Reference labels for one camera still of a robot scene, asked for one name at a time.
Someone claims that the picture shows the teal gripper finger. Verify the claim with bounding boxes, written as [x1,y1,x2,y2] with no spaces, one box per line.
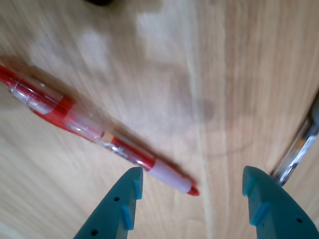
[73,166,145,239]
[242,165,319,239]

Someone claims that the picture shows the red retractable pen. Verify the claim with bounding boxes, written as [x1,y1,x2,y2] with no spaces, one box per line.
[0,64,201,197]

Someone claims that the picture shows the grey grip clear pen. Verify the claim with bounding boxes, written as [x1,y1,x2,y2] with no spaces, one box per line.
[270,92,319,187]

